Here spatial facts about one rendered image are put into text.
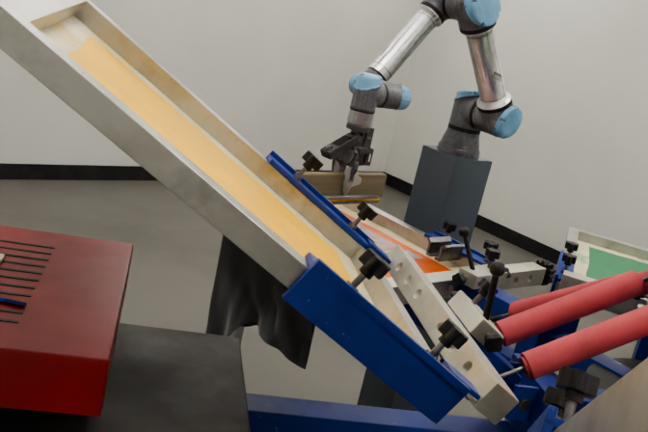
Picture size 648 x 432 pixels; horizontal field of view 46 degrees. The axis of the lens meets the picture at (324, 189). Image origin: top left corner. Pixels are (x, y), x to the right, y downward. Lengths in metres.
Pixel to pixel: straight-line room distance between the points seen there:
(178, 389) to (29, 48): 0.68
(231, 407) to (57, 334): 0.34
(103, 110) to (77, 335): 0.38
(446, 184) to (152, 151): 1.85
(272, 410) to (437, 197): 1.47
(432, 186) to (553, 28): 3.85
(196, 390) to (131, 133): 0.58
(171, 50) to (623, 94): 3.33
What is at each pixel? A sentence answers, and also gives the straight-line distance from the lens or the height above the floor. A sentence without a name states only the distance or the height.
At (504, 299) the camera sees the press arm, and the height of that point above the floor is 1.04.
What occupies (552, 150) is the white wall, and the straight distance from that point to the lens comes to 6.34.
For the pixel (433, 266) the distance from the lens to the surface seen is 2.27.
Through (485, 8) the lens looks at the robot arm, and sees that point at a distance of 2.42.
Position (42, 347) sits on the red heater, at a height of 1.11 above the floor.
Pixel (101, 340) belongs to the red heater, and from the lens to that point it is 1.16.
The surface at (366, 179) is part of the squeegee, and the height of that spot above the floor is 1.13.
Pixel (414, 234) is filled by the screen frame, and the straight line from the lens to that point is 2.44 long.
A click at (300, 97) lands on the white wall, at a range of 6.56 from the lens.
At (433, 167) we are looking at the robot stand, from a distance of 2.74.
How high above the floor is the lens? 1.65
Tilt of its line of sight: 14 degrees down
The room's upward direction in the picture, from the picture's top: 13 degrees clockwise
